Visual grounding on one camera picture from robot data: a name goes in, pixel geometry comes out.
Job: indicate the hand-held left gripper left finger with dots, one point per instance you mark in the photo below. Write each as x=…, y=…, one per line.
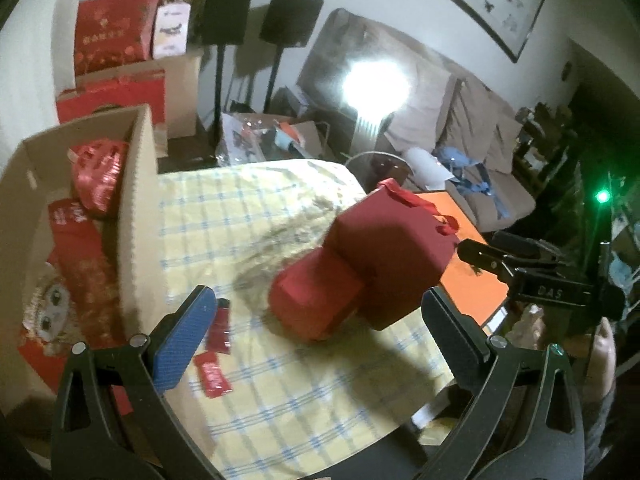
x=185, y=340

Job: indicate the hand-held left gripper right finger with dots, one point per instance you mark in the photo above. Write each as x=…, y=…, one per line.
x=450, y=332

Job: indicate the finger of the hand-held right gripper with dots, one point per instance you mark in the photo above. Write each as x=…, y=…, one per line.
x=480, y=253
x=525, y=246

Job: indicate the dark red cube gift box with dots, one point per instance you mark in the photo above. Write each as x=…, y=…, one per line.
x=395, y=255

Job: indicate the brown cardboard box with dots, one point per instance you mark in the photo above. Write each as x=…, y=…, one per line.
x=135, y=240

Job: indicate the red cartoon print box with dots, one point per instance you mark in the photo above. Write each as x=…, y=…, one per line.
x=60, y=310

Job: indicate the red rounded tin box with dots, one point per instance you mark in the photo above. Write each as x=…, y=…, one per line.
x=315, y=295

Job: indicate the red gift carton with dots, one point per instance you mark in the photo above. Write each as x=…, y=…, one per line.
x=75, y=240

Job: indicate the shiny red foil bag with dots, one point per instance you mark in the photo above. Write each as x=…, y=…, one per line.
x=97, y=175

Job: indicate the person's right forearm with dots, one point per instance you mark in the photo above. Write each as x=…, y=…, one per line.
x=600, y=435

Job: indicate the person's right hand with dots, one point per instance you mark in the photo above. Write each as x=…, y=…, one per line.
x=604, y=355

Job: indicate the small red packet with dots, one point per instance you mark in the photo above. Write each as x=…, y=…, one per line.
x=214, y=375
x=219, y=330

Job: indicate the orange fruit box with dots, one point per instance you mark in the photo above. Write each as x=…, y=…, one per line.
x=475, y=290

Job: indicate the blue toy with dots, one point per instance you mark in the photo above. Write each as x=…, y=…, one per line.
x=472, y=180

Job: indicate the dark cluttered shelf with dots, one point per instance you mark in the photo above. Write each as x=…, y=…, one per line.
x=565, y=160

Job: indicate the yellow checked tablecloth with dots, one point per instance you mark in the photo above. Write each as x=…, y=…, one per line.
x=300, y=400

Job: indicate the beige sofa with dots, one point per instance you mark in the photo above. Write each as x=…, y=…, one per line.
x=450, y=105

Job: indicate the bright lamp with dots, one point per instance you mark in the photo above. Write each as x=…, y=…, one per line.
x=375, y=85

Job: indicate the open carton with clutter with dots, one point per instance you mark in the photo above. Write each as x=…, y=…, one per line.
x=265, y=137

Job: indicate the large brown carton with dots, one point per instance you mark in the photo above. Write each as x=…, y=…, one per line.
x=182, y=95

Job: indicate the black speaker stand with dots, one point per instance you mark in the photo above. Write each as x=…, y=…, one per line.
x=218, y=95
x=273, y=77

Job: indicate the small white box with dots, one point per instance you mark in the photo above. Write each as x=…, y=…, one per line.
x=171, y=30

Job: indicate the red gold-print gift box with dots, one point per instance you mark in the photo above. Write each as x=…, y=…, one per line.
x=115, y=30

